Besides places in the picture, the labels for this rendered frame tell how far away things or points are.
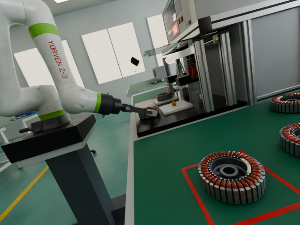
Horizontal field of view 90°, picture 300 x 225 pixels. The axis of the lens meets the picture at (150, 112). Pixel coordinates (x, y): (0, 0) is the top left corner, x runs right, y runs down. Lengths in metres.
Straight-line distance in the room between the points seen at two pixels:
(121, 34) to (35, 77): 3.21
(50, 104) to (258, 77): 1.01
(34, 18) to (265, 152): 0.93
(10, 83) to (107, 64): 4.78
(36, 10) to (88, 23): 5.01
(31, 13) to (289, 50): 1.05
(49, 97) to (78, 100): 0.37
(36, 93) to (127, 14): 5.08
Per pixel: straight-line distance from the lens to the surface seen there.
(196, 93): 0.81
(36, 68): 6.33
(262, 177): 0.33
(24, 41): 6.52
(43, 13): 0.89
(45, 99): 0.98
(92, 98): 0.65
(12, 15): 0.87
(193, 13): 0.75
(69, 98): 0.64
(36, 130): 1.04
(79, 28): 5.91
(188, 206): 0.33
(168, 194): 0.35
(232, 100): 0.71
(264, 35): 0.77
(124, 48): 5.56
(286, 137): 0.44
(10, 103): 0.93
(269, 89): 0.80
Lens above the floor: 1.00
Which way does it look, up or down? 15 degrees down
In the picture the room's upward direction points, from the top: 16 degrees counter-clockwise
